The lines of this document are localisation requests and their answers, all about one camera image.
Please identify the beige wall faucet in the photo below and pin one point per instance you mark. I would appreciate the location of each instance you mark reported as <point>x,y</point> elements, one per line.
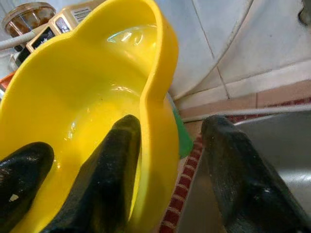
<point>306,12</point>

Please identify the green dish soap bottle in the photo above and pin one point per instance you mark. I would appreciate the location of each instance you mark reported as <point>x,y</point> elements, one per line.
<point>184,136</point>

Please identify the yellow plastic bowl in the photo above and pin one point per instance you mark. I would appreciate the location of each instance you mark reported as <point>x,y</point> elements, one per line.
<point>73,85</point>

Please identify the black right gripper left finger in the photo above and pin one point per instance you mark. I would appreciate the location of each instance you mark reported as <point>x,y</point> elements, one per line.
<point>102,182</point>

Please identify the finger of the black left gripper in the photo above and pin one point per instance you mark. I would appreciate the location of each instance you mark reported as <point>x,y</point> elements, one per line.
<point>22,179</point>

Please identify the beige water ionizer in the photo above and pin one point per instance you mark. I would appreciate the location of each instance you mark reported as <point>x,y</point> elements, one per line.
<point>80,13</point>

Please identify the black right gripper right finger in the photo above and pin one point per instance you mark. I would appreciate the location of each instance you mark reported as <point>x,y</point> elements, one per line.
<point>247,189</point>

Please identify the steel sink basin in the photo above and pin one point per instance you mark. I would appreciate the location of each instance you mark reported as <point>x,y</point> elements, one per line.
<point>279,150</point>

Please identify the clear jar brown contents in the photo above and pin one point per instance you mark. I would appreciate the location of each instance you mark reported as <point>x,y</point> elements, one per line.
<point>22,23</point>

